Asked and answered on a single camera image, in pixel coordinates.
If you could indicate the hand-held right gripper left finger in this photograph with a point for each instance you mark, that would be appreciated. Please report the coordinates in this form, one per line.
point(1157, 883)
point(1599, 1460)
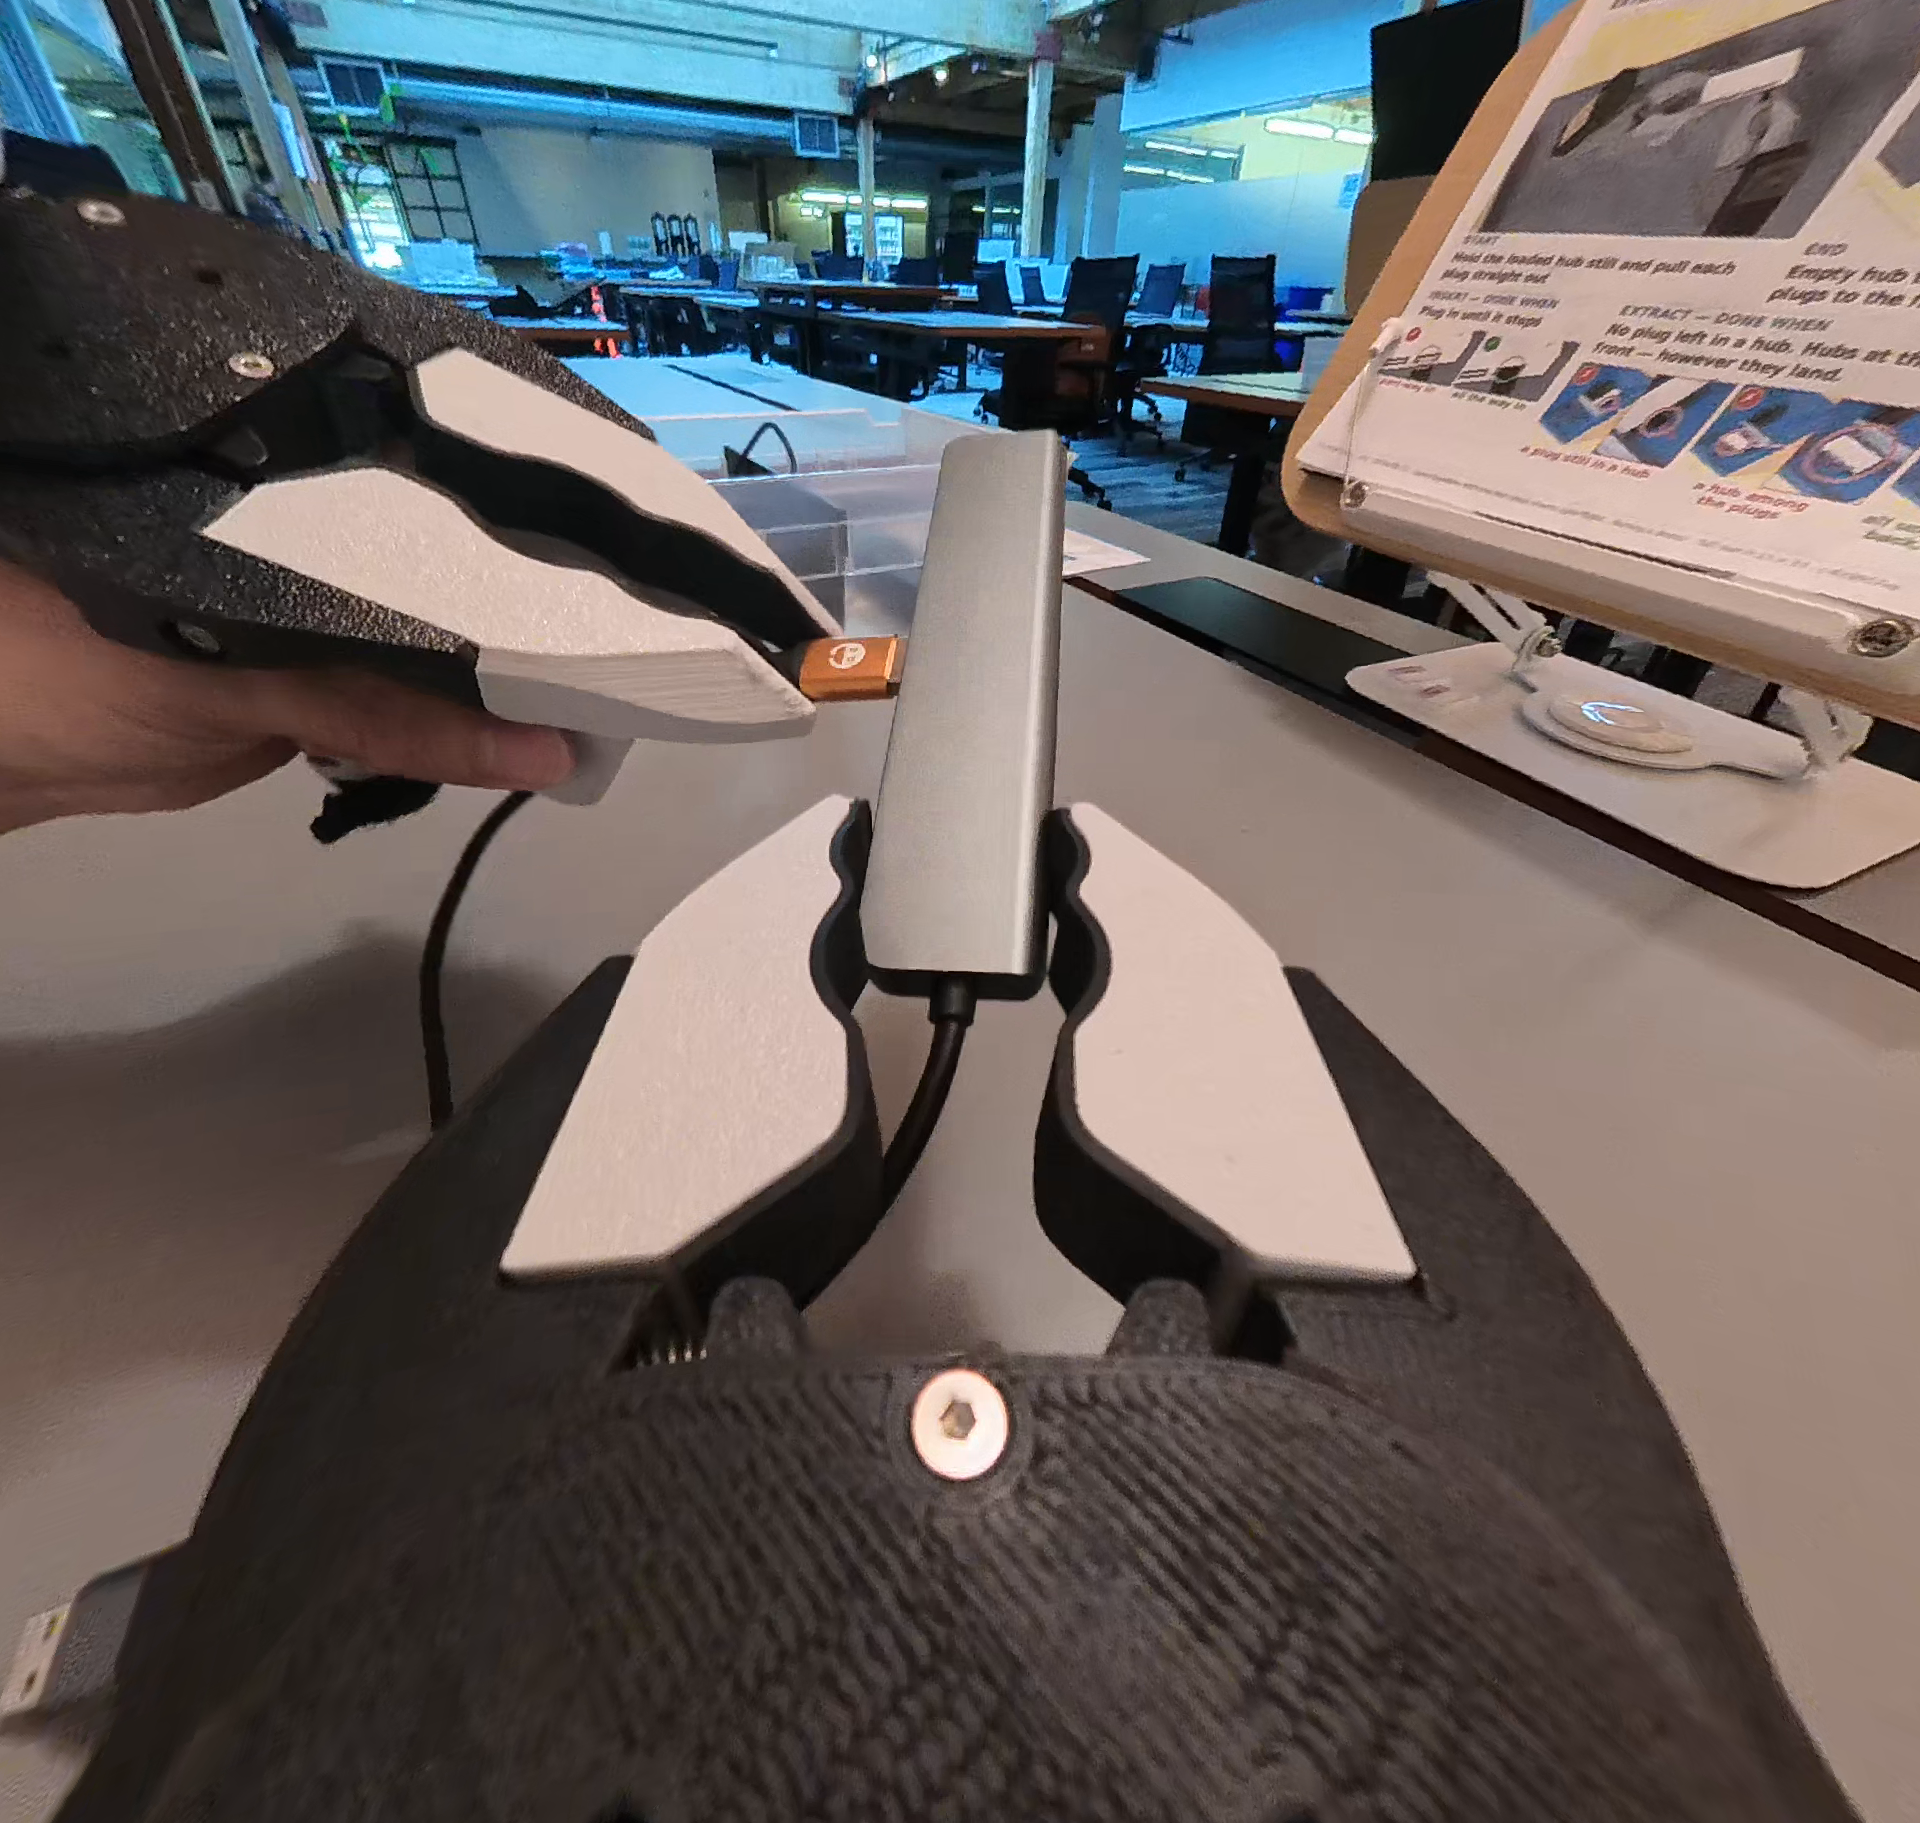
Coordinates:
point(706, 1073)

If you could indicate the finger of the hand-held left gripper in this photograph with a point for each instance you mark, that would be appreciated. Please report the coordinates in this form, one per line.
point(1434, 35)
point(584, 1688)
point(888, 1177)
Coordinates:
point(600, 435)
point(495, 593)

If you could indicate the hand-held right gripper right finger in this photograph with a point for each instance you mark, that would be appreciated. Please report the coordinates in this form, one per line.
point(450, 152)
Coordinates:
point(1214, 1073)

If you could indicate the clear plastic bin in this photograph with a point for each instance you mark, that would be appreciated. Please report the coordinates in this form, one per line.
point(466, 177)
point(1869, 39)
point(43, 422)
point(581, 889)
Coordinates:
point(871, 563)

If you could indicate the person's left hand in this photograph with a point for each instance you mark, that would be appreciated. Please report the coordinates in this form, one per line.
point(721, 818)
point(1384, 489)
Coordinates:
point(150, 720)

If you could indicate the row of wooden desks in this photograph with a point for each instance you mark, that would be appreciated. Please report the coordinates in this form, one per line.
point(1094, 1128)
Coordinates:
point(929, 331)

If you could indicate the black desk mat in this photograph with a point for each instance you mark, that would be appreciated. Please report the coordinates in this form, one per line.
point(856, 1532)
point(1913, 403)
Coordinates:
point(1274, 623)

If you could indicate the white paper sheet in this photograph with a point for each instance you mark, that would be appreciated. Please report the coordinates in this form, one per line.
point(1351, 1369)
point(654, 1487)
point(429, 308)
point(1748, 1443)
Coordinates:
point(1094, 551)

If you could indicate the instruction sheet on stand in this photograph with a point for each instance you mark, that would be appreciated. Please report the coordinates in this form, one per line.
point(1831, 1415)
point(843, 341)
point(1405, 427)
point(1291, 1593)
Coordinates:
point(1771, 818)

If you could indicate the row of black office chairs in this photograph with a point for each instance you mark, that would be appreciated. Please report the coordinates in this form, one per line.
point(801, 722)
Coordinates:
point(1229, 308)

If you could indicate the black monitor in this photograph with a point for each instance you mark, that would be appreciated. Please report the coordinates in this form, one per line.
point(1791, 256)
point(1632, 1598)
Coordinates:
point(1449, 82)

